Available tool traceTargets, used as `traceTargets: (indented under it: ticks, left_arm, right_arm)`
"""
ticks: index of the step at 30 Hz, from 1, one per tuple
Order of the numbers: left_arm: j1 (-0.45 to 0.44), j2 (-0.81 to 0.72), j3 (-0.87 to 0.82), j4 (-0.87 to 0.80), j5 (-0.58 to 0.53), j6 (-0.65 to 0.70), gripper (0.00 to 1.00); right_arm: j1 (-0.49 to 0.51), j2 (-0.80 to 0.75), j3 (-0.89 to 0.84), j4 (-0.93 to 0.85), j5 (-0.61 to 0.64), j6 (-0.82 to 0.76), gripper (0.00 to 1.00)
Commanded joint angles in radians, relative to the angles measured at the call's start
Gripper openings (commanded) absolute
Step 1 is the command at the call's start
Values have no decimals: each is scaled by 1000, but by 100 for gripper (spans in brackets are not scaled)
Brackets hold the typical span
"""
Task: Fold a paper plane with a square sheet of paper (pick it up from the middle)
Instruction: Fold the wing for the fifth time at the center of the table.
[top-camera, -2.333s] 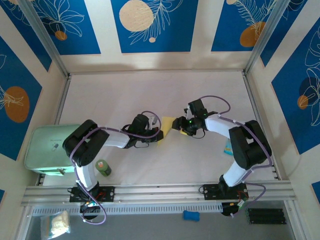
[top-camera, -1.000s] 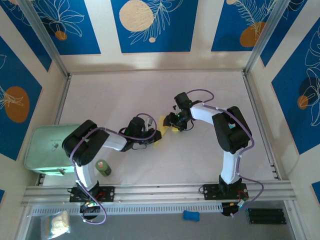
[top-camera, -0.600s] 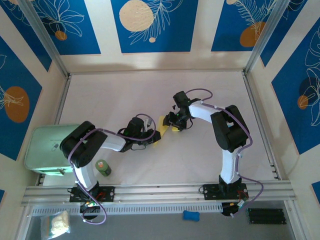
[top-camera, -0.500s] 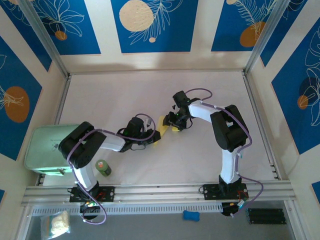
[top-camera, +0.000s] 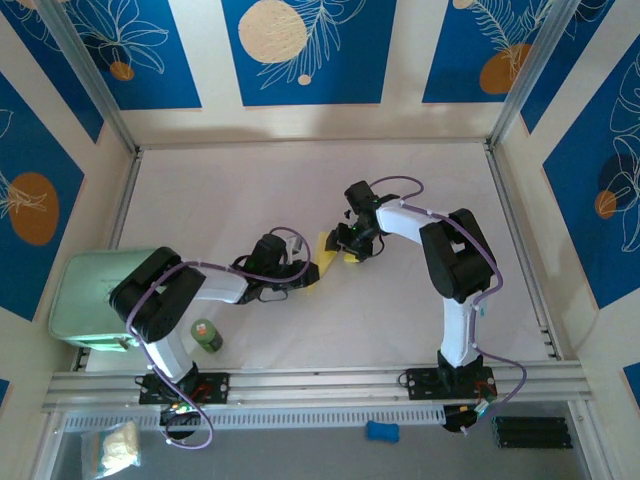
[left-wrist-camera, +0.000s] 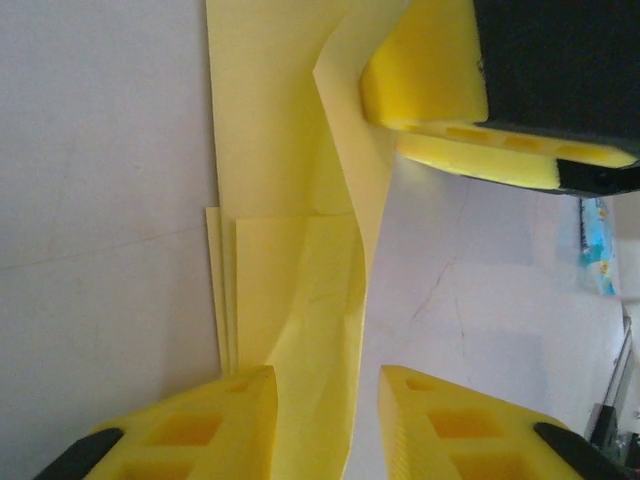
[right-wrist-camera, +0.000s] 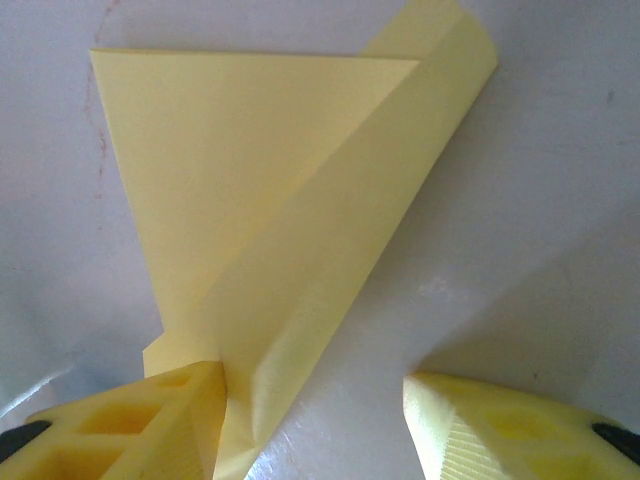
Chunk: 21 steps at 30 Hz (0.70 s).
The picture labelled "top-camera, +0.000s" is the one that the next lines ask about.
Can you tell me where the yellow paper sheet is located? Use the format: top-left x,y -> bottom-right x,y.
303,230 -> 339,297

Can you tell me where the green can with label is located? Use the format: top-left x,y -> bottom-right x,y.
190,318 -> 225,354

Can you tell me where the black controller board with LEDs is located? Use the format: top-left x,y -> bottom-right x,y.
158,402 -> 204,427
442,401 -> 496,434

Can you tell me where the blue sponge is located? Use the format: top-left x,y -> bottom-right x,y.
364,419 -> 402,444

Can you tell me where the mint green zip case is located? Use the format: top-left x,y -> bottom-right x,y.
48,248 -> 156,354

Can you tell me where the clear bag with pale contents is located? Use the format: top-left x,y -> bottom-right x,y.
79,420 -> 143,476

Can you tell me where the black ridged box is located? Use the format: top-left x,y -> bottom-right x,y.
492,416 -> 574,450

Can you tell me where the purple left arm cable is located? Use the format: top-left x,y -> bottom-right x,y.
125,227 -> 300,449

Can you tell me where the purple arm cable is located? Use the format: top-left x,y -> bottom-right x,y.
369,174 -> 527,436
125,227 -> 300,449

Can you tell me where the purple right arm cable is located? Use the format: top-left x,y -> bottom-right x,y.
369,174 -> 527,436

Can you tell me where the aluminium mounting rail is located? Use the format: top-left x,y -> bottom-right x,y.
42,362 -> 596,414

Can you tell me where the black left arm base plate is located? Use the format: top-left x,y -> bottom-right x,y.
133,370 -> 231,406

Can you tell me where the grey slotted cable duct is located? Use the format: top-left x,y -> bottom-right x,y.
62,404 -> 446,434

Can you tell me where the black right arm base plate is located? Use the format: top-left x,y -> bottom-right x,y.
398,367 -> 497,401

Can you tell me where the aluminium table edge rail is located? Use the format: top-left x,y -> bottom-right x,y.
107,152 -> 144,251
484,143 -> 561,361

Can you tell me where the aluminium corner post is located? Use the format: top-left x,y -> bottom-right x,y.
487,0 -> 586,149
34,0 -> 144,159

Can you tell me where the aluminium frame leg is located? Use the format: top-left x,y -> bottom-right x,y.
30,412 -> 69,480
567,399 -> 617,480

